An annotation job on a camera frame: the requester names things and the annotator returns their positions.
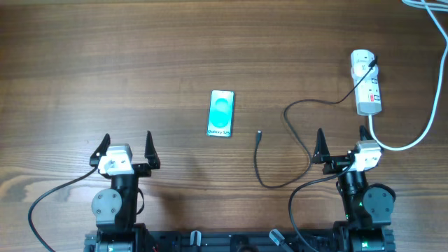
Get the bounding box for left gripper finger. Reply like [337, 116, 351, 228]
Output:
[91, 134, 111, 160]
[144, 131, 160, 165]

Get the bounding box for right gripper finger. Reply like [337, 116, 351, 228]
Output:
[359, 125, 384, 152]
[313, 128, 330, 158]

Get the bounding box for black USB charging cable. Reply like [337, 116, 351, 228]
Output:
[253, 55, 379, 189]

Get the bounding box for smartphone with cyan screen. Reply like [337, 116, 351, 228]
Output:
[206, 90, 235, 138]

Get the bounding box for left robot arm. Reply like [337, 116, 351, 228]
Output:
[83, 132, 160, 252]

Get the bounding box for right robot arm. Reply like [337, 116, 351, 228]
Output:
[311, 126, 396, 252]

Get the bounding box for white charger plug adapter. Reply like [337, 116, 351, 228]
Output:
[351, 59, 379, 83]

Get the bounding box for white power strip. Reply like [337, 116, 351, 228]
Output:
[351, 49, 382, 116]

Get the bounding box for white power strip cord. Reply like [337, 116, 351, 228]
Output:
[367, 0, 448, 152]

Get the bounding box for black right camera cable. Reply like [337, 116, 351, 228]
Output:
[288, 162, 354, 252]

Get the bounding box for black camera cable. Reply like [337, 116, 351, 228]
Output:
[27, 166, 99, 252]
[288, 162, 354, 252]

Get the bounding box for black left camera cable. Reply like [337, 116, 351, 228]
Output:
[27, 166, 99, 252]

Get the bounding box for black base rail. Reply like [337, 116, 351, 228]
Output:
[83, 229, 396, 252]

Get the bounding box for white cables at corner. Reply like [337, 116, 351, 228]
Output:
[401, 0, 448, 13]

